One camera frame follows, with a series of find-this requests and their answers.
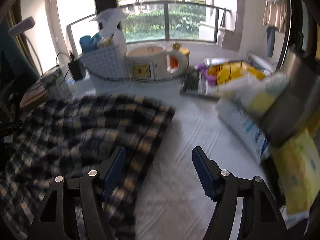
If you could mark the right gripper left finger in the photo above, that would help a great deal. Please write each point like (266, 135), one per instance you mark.
(56, 218)

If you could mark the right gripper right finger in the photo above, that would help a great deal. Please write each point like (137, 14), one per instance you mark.
(260, 216)

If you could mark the navy plaid pants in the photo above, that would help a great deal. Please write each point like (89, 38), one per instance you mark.
(72, 137)

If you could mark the white blue tissue pack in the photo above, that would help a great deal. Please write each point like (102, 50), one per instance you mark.
(244, 127)

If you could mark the yellow wipes package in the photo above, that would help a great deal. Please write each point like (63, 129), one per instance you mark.
(297, 163)

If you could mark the cardboard box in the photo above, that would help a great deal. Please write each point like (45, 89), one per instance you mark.
(33, 97)

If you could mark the green white carton box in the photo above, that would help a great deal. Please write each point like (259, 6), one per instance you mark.
(55, 85)

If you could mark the dark tray with items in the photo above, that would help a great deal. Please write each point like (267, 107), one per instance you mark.
(195, 85)

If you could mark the black power adapter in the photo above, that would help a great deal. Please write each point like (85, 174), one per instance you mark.
(76, 68)

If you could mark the white woven storage basket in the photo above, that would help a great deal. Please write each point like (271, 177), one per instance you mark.
(106, 63)

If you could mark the large white mug container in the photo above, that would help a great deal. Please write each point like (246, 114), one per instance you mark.
(155, 63)

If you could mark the black balcony railing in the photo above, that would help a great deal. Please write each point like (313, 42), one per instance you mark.
(169, 21)

